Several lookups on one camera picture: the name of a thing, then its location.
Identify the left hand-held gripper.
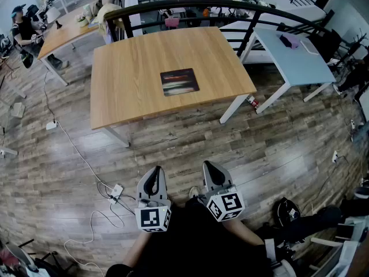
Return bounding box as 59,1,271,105
134,166,172,233

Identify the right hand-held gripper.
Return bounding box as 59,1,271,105
202,160,246,223

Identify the person's left forearm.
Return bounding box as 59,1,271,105
122,230,151,268

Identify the person's right forearm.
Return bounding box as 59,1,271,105
222,218,265,246

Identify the person's black clothing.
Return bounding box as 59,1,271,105
106,197,273,277

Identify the black backpack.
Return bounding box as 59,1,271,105
272,197,303,228

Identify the red and white box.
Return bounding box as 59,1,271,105
246,95,261,110

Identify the black cloth bundle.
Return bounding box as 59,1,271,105
287,205,343,244

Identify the large wooden table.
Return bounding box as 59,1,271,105
89,26,258,148

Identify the light blue table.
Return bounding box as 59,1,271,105
240,27,337,115

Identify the purple pouch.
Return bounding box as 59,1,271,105
278,33,301,50

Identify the white notebook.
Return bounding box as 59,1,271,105
299,39,320,56

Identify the pink chair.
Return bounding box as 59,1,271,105
164,17,180,30

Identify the black chair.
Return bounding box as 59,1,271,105
309,28,343,63

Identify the long wooden table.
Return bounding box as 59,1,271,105
37,6,108,87

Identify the black metal railing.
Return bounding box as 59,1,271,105
103,0,369,69

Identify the beige jacket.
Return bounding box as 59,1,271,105
97,3,125,36

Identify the potted flower plant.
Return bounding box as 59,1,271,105
75,13,90,28

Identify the dark coat rack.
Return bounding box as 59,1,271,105
336,27,369,66

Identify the white table lamp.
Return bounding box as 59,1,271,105
46,6,63,30

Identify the white cable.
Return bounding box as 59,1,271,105
63,210,125,277
57,122,116,190

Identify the black cable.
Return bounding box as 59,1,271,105
42,69,56,122

